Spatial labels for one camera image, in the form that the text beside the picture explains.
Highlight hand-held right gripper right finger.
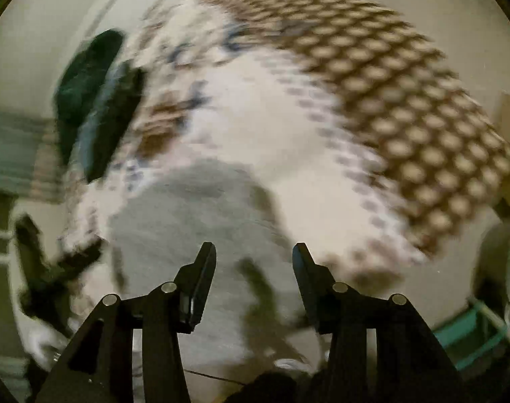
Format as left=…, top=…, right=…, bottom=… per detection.
left=293, top=242, right=469, bottom=403

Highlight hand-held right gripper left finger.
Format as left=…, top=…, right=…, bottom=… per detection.
left=35, top=241, right=217, bottom=403

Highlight grey fluffy pants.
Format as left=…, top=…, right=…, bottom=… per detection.
left=106, top=164, right=327, bottom=370

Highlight person's grey right slipper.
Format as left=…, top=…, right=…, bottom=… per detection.
left=276, top=359, right=312, bottom=373

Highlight green striped curtain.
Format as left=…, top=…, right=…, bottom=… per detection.
left=0, top=109, right=65, bottom=202

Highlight bed with floral sheet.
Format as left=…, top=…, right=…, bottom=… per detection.
left=58, top=0, right=510, bottom=290

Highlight teal basket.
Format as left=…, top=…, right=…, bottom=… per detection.
left=433, top=296, right=509, bottom=372

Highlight folded blue jeans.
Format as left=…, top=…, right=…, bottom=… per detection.
left=76, top=61, right=147, bottom=183

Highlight pale grey object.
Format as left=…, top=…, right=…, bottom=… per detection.
left=472, top=222, right=510, bottom=324

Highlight brown checkered bedsheet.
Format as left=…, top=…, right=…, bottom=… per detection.
left=184, top=0, right=510, bottom=261

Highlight dark green blanket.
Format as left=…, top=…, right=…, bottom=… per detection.
left=56, top=29, right=128, bottom=156

